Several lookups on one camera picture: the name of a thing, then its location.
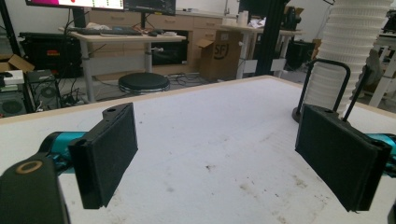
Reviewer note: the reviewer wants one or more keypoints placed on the black rod cup holder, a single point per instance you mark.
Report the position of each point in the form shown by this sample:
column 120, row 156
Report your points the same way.
column 327, row 61

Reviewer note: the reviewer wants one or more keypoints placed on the black metal column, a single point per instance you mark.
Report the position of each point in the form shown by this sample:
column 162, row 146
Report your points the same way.
column 272, row 34

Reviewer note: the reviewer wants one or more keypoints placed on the white paper roll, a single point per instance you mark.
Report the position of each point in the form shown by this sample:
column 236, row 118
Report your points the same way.
column 243, row 18

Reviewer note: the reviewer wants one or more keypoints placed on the closed brown cardboard box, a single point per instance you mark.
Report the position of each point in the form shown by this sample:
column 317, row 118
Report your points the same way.
column 218, row 59

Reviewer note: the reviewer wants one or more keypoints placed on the black metal stand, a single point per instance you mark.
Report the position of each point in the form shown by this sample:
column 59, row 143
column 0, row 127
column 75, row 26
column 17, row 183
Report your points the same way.
column 7, row 28

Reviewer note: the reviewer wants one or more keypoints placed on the black computer mouse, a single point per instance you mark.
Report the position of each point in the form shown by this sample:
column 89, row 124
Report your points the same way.
column 152, row 33

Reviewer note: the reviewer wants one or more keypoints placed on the black computer tower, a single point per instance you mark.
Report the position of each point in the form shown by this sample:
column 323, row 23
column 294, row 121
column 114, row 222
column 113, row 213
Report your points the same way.
column 43, row 90

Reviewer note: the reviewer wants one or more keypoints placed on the light wooden desk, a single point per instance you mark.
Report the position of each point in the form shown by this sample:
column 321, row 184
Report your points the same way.
column 124, row 39

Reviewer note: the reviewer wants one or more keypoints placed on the small white box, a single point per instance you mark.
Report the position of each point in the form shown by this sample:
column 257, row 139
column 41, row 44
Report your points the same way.
column 14, row 77

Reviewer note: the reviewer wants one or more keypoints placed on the stack of white ribbed cups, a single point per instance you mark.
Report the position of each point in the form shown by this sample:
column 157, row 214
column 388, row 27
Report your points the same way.
column 351, row 40

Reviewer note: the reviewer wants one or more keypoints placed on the open cardboard box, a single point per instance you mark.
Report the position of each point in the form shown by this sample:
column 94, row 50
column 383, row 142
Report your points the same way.
column 18, row 62

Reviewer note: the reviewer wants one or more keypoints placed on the black keyboard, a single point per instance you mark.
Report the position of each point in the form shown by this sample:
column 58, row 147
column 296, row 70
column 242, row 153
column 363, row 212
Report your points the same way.
column 109, row 31

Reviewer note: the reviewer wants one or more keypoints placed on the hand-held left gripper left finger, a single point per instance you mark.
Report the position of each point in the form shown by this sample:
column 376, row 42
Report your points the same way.
column 106, row 155

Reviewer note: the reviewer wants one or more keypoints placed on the black equipment case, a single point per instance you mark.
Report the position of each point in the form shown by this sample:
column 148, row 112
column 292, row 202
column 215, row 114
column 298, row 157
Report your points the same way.
column 49, row 56

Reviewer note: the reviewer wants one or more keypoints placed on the black round stool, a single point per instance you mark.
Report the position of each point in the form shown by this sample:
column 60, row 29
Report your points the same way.
column 144, row 81

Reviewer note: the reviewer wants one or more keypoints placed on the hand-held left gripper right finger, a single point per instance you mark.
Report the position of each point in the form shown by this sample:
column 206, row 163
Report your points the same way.
column 339, row 155

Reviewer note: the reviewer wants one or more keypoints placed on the dark monitor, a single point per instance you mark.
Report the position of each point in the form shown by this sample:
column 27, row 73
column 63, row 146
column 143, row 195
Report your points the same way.
column 149, row 6

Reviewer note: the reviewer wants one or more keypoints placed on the monitor with bright screen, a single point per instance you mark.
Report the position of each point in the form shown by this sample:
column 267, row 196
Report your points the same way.
column 90, row 3

